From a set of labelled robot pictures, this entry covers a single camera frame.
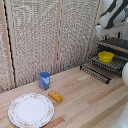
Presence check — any beige woven folding screen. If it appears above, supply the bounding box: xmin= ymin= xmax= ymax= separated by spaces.
xmin=0 ymin=0 xmax=128 ymax=94

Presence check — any orange butter box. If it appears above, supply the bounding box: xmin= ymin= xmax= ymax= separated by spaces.
xmin=47 ymin=90 xmax=64 ymax=103

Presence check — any black wire dish rack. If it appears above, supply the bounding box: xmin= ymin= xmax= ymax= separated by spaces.
xmin=79 ymin=36 xmax=128 ymax=85

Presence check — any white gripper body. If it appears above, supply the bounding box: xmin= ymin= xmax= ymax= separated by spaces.
xmin=99 ymin=24 xmax=128 ymax=37

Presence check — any blue mug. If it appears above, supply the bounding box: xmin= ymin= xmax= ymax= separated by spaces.
xmin=38 ymin=71 xmax=52 ymax=90

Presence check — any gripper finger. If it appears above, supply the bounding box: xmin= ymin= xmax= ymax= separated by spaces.
xmin=103 ymin=34 xmax=109 ymax=42
xmin=122 ymin=31 xmax=128 ymax=40

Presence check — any yellow bowl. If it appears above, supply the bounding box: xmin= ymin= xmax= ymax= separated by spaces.
xmin=97 ymin=50 xmax=115 ymax=64

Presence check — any white floral rim plate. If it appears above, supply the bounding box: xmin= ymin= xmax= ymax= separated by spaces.
xmin=7 ymin=92 xmax=55 ymax=128

